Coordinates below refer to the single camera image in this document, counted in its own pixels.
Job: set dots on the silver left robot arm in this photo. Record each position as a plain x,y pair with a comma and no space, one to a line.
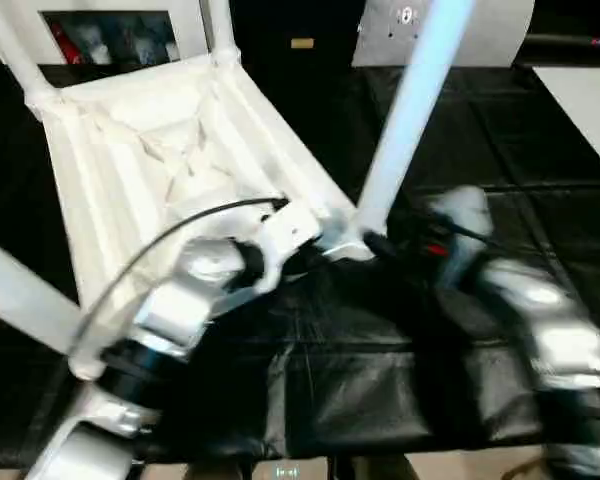
170,310

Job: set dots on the white plastic table top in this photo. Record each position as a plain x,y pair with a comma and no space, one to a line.
160,150

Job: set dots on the black box with yellow label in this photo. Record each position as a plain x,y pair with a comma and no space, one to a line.
300,40

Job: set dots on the white cabinet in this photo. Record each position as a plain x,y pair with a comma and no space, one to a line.
190,25

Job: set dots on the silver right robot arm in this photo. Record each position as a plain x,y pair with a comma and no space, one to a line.
540,320

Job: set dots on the white flat board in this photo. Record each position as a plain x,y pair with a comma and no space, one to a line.
590,110

